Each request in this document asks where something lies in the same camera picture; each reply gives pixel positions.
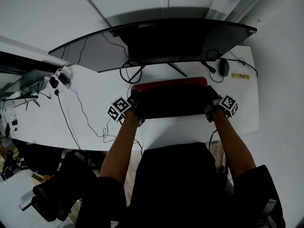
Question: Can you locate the person's left forearm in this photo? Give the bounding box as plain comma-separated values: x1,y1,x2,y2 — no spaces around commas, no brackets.
98,108,141,184

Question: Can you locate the thick black cable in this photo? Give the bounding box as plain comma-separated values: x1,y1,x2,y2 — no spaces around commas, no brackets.
56,93,83,152

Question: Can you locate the yellow sticker strip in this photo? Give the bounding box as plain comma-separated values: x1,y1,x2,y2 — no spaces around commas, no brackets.
231,72,250,80

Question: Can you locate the black computer monitor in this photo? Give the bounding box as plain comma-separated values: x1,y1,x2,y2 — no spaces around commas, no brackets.
48,18,258,84

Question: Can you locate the white power strip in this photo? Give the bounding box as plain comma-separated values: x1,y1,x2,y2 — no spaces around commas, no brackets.
55,66,72,90

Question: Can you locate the black monitor cable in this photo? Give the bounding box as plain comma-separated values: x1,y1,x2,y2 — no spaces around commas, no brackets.
120,59,143,85

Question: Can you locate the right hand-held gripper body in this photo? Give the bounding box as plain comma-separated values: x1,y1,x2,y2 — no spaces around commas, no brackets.
203,95,239,124

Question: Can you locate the person's right forearm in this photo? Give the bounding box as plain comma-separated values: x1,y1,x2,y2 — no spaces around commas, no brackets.
212,106,257,181

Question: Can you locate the person's black clothing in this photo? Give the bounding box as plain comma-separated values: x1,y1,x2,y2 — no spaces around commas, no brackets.
76,141,285,228

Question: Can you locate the white wall pipe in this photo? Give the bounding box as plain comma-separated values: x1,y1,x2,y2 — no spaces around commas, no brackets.
205,0,264,23

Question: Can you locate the black power adapter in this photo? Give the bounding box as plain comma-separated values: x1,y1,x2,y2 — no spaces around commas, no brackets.
219,57,230,77

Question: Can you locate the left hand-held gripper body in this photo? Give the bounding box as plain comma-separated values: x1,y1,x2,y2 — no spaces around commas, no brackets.
107,95,146,127

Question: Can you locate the black adapter cable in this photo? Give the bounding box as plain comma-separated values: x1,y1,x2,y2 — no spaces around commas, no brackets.
200,48,225,83
229,58,259,77

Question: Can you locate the black office chair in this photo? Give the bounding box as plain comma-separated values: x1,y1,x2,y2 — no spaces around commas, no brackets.
31,151,98,223

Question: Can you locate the thin black cable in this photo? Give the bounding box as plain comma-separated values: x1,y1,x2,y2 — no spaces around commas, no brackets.
67,83,144,156

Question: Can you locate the red desk mat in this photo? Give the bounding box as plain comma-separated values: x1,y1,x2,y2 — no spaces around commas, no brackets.
131,76,220,120

